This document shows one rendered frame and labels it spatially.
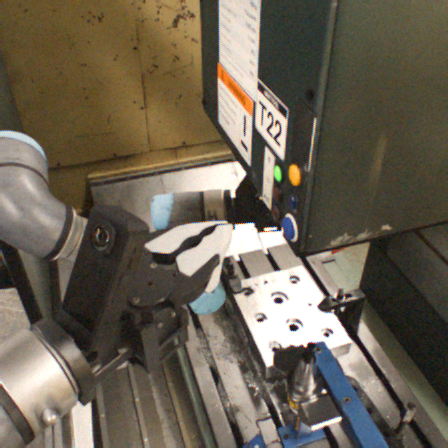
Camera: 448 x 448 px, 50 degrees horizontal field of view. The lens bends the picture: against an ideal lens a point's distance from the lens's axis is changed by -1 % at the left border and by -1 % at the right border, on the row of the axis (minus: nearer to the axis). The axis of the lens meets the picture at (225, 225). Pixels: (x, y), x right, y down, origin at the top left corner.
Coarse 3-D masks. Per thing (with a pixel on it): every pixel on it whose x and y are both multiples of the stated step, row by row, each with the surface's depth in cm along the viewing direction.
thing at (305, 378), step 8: (304, 352) 81; (304, 360) 80; (296, 368) 82; (304, 368) 80; (312, 368) 80; (296, 376) 82; (304, 376) 81; (312, 376) 81; (296, 384) 83; (304, 384) 82; (312, 384) 82
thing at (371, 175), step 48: (288, 0) 50; (336, 0) 42; (384, 0) 43; (432, 0) 44; (288, 48) 52; (336, 48) 45; (384, 48) 46; (432, 48) 48; (288, 96) 55; (336, 96) 48; (384, 96) 50; (432, 96) 52; (288, 144) 57; (336, 144) 51; (384, 144) 54; (432, 144) 56; (336, 192) 56; (384, 192) 58; (432, 192) 61; (336, 240) 61
